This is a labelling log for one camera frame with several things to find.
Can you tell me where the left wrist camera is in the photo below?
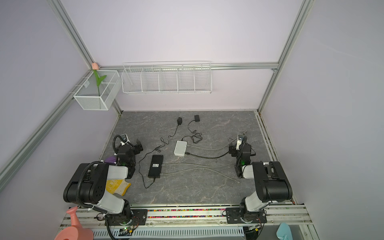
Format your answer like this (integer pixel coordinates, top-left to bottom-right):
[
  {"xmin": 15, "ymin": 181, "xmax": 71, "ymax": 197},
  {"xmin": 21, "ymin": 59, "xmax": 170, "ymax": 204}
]
[{"xmin": 120, "ymin": 134, "xmax": 131, "ymax": 145}]

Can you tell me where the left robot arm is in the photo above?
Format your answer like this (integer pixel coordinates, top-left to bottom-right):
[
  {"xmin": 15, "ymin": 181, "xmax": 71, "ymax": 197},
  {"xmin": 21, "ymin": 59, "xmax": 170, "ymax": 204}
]
[{"xmin": 63, "ymin": 140, "xmax": 147, "ymax": 229}]

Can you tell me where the white wire wall basket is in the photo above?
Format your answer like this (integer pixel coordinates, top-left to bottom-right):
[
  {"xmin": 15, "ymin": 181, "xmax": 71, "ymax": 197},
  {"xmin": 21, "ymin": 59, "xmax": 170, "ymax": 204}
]
[{"xmin": 122, "ymin": 61, "xmax": 213, "ymax": 94}]

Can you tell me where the white mesh box basket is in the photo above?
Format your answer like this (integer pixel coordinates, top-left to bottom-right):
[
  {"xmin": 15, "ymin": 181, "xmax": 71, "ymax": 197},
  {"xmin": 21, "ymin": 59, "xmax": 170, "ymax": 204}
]
[{"xmin": 74, "ymin": 70, "xmax": 122, "ymax": 111}]

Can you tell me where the black network switch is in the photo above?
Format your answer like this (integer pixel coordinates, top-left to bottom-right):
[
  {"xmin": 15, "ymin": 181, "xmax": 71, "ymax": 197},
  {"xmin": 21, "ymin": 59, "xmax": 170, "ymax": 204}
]
[{"xmin": 148, "ymin": 155, "xmax": 164, "ymax": 179}]

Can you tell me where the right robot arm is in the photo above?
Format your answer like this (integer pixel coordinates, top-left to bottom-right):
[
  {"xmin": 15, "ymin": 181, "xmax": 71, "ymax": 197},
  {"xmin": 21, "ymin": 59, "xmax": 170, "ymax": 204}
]
[{"xmin": 224, "ymin": 141, "xmax": 293, "ymax": 224}]

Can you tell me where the artificial tulip flower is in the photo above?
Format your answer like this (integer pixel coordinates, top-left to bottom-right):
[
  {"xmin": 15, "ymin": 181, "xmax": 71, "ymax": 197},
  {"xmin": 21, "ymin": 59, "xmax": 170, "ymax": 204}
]
[{"xmin": 92, "ymin": 63, "xmax": 107, "ymax": 97}]

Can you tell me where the pink watering can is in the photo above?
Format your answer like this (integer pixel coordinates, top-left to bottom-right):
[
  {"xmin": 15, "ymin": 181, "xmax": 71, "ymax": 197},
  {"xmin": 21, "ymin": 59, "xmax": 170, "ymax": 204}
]
[{"xmin": 55, "ymin": 207, "xmax": 94, "ymax": 240}]

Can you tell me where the purple pink toy shovel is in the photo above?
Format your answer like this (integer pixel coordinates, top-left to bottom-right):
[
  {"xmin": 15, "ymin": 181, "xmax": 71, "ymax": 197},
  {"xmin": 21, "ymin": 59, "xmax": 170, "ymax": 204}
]
[{"xmin": 104, "ymin": 156, "xmax": 118, "ymax": 164}]

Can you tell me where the light blue toy scoop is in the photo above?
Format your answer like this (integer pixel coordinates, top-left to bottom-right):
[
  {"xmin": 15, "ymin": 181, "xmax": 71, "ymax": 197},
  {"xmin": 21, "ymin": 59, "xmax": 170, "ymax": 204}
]
[{"xmin": 276, "ymin": 223, "xmax": 293, "ymax": 240}]

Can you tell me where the grey ethernet cable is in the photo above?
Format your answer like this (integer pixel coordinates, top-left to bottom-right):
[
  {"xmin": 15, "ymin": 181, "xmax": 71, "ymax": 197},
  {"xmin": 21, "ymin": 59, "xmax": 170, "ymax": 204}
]
[
  {"xmin": 161, "ymin": 166, "xmax": 241, "ymax": 184},
  {"xmin": 163, "ymin": 130, "xmax": 248, "ymax": 169}
]

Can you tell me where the black power adapter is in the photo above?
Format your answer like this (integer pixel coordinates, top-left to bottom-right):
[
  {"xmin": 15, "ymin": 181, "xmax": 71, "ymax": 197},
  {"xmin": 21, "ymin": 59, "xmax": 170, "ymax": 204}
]
[
  {"xmin": 139, "ymin": 117, "xmax": 183, "ymax": 189},
  {"xmin": 182, "ymin": 115, "xmax": 203, "ymax": 144}
]

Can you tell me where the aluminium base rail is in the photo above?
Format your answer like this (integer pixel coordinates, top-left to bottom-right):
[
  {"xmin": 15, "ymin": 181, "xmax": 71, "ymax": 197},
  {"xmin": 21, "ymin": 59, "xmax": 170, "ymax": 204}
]
[{"xmin": 77, "ymin": 202, "xmax": 319, "ymax": 240}]

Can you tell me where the thick black cable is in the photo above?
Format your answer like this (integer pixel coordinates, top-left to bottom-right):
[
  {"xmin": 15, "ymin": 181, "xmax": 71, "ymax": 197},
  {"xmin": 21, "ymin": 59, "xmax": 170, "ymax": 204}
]
[{"xmin": 184, "ymin": 149, "xmax": 232, "ymax": 160}]

